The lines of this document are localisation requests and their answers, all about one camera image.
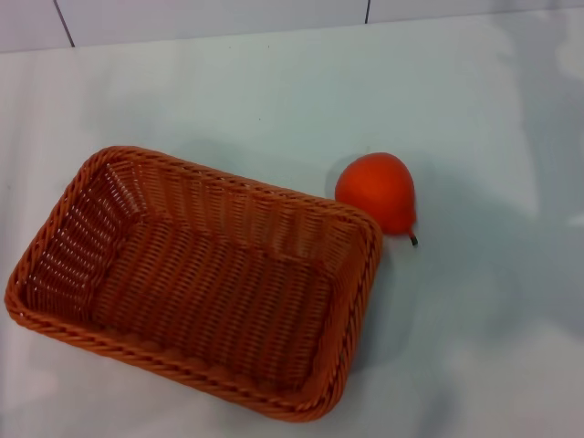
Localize orange-red pear with stem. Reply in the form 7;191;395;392
334;151;420;247

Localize orange woven rectangular basket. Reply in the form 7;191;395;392
5;145;384;423

